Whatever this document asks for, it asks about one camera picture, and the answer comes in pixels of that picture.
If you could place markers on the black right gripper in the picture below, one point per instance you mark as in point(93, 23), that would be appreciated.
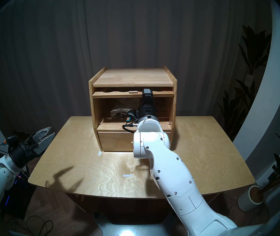
point(147, 111)

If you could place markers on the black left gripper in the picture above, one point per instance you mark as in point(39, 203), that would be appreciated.
point(20, 154)

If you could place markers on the grey pants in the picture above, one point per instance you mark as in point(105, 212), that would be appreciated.
point(120, 110)

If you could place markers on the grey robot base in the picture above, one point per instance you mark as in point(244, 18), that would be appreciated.
point(130, 230)

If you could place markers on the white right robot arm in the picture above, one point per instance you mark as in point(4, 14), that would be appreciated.
point(174, 176)

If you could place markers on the wooden drawer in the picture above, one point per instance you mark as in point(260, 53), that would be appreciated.
point(115, 140)

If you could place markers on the wooden cabinet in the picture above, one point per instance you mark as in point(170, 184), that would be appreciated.
point(132, 77)

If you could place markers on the black computer tower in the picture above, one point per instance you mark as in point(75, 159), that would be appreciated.
point(19, 196)

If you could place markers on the grey curtain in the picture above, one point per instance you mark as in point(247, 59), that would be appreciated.
point(51, 66)

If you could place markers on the white plant tag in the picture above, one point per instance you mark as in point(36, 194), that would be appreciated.
point(249, 80)

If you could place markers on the tall dark leafy plant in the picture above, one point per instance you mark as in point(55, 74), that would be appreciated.
point(253, 48)

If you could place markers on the white plant pot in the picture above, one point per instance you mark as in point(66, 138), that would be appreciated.
point(245, 202)

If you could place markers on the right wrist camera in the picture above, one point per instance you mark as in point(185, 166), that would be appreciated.
point(131, 115)

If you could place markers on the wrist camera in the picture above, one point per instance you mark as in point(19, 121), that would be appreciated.
point(12, 139)
point(131, 115)

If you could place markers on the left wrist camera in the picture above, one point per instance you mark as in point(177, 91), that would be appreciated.
point(12, 139)

